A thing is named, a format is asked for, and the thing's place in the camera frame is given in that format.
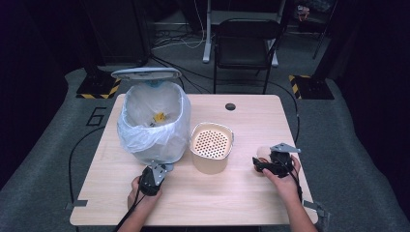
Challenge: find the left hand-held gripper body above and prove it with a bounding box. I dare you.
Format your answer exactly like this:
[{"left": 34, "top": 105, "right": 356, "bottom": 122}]
[{"left": 138, "top": 159, "right": 169, "bottom": 197}]

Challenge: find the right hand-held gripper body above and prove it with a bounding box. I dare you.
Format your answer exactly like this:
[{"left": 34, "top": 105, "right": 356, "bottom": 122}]
[{"left": 269, "top": 142, "right": 303, "bottom": 179}]

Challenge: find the white plastic bin liner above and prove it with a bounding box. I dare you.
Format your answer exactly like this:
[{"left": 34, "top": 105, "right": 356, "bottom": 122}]
[{"left": 116, "top": 80, "right": 191, "bottom": 165}]

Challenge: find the white grey pedal trash can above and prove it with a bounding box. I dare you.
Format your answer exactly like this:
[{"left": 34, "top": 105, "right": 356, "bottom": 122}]
[{"left": 110, "top": 67, "right": 191, "bottom": 172}]

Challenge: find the person's left hand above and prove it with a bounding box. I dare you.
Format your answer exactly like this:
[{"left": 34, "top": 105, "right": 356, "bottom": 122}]
[{"left": 127, "top": 175, "right": 163, "bottom": 215}]

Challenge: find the person's right hand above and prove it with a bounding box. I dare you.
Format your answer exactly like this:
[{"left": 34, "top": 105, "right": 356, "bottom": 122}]
[{"left": 262, "top": 155, "right": 303, "bottom": 205}]

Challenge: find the beige container with perforated strainer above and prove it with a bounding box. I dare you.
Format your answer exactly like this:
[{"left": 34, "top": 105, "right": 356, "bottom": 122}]
[{"left": 189, "top": 121, "right": 235, "bottom": 176}]

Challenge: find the yellow scrap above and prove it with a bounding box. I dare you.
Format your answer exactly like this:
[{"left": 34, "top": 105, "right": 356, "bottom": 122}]
[{"left": 153, "top": 111, "right": 168, "bottom": 124}]

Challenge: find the hazard-striped black stand base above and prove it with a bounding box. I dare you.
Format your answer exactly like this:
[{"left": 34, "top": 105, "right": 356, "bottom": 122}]
[
  {"left": 288, "top": 74, "right": 336, "bottom": 101},
  {"left": 75, "top": 74, "right": 125, "bottom": 100}
]

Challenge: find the black folding chair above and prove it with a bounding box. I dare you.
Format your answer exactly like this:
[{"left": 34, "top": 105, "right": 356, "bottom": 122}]
[{"left": 212, "top": 18, "right": 282, "bottom": 95}]

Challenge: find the black metal stand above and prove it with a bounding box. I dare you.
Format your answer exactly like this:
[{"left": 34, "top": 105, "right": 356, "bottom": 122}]
[{"left": 310, "top": 13, "right": 337, "bottom": 61}]

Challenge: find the right hand-held gripper cable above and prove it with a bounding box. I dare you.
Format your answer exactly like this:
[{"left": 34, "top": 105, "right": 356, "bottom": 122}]
[{"left": 281, "top": 162, "right": 305, "bottom": 205}]

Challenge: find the hand-held gripper cable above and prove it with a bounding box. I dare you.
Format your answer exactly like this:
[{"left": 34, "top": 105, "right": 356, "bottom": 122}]
[
  {"left": 281, "top": 162, "right": 305, "bottom": 205},
  {"left": 114, "top": 187, "right": 145, "bottom": 232}
]

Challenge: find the left hand-held gripper cable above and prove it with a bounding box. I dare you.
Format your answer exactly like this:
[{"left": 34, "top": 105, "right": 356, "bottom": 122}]
[{"left": 114, "top": 187, "right": 145, "bottom": 232}]

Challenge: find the black floor cable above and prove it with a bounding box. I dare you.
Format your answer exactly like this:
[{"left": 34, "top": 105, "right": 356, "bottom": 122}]
[
  {"left": 267, "top": 79, "right": 301, "bottom": 145},
  {"left": 68, "top": 125, "right": 106, "bottom": 205}
]

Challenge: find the grey table clamp bracket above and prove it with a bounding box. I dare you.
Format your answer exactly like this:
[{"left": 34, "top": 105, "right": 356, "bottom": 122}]
[
  {"left": 303, "top": 199, "right": 326, "bottom": 218},
  {"left": 65, "top": 199, "right": 89, "bottom": 211}
]

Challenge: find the white metal desk frame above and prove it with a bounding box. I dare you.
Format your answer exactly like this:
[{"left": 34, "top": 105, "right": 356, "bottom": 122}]
[{"left": 202, "top": 0, "right": 280, "bottom": 68}]

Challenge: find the white floor cable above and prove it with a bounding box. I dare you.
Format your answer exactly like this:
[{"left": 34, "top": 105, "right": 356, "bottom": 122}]
[{"left": 151, "top": 0, "right": 207, "bottom": 51}]

